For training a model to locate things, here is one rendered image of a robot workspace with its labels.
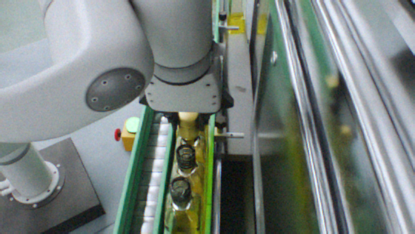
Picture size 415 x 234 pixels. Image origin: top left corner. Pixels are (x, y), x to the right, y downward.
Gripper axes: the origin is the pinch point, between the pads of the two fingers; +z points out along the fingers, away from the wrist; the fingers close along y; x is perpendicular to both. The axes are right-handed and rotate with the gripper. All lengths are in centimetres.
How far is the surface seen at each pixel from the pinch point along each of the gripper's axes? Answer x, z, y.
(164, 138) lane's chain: -9.4, 30.7, 9.0
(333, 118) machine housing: 12.4, -25.1, -12.8
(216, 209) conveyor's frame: 9.2, 25.9, -5.2
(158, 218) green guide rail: 13.2, 16.0, 5.6
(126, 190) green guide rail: 8.1, 17.4, 12.9
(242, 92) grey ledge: -26.8, 35.3, -11.7
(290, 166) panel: 11.7, -12.6, -12.6
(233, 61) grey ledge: -41, 39, -9
